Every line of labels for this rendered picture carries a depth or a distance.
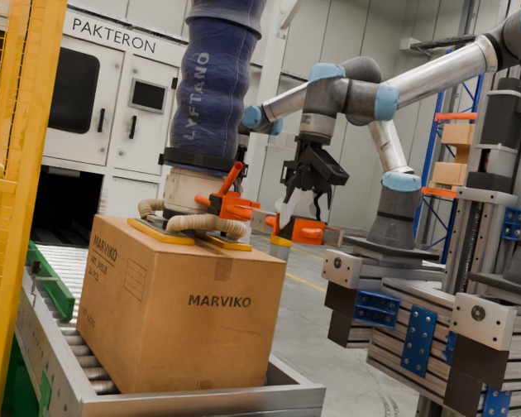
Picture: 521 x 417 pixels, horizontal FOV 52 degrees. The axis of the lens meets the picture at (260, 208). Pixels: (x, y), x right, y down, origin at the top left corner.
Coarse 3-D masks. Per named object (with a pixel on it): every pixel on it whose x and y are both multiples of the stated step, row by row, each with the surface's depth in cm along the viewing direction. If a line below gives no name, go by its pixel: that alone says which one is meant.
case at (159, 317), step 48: (96, 240) 176; (144, 240) 144; (96, 288) 170; (144, 288) 136; (192, 288) 138; (240, 288) 146; (96, 336) 163; (144, 336) 133; (192, 336) 140; (240, 336) 148; (144, 384) 135; (192, 384) 142; (240, 384) 151
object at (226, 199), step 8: (216, 200) 142; (224, 200) 140; (232, 200) 141; (240, 200) 142; (248, 200) 143; (208, 208) 145; (216, 208) 141; (224, 208) 140; (224, 216) 140; (232, 216) 142
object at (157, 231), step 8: (136, 224) 165; (144, 224) 163; (152, 224) 163; (160, 224) 167; (152, 232) 152; (160, 232) 151; (168, 232) 150; (160, 240) 146; (168, 240) 147; (176, 240) 148; (184, 240) 149; (192, 240) 150
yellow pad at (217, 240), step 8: (200, 232) 170; (216, 232) 172; (224, 232) 165; (208, 240) 164; (216, 240) 160; (224, 240) 158; (240, 240) 164; (224, 248) 156; (232, 248) 157; (240, 248) 158; (248, 248) 160
